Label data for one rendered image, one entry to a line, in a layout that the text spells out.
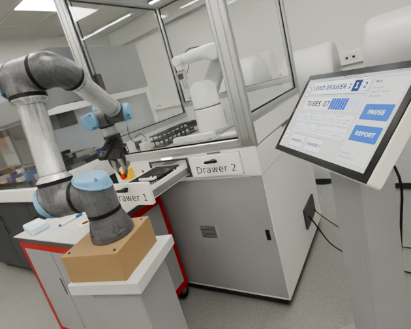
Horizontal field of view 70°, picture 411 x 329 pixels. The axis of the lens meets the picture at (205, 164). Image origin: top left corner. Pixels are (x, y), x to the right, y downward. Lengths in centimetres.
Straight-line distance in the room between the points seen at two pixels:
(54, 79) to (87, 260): 59
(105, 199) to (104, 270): 23
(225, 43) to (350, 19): 318
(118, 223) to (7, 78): 57
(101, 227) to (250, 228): 83
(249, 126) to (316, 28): 327
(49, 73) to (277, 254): 129
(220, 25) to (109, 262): 102
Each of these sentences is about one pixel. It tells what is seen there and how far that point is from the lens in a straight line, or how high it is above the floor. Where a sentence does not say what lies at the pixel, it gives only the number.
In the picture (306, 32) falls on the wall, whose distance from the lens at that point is 455.
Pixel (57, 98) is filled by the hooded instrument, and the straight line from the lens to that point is 227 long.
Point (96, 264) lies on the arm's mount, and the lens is 105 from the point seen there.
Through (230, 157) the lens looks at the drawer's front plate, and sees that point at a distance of 144.
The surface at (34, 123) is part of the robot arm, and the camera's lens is 110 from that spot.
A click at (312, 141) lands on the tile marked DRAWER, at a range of 101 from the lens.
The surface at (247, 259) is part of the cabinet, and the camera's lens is 173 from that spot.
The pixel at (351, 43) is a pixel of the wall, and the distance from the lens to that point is 442.
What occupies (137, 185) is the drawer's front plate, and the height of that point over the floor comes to 92.
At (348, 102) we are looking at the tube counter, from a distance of 96.
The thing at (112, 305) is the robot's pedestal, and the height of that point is 64.
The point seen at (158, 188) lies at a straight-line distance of 143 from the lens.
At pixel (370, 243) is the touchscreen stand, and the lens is 110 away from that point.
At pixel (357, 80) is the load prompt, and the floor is 117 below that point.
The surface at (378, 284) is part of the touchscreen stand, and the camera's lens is 120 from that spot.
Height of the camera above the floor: 127
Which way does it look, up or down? 15 degrees down
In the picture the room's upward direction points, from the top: 16 degrees counter-clockwise
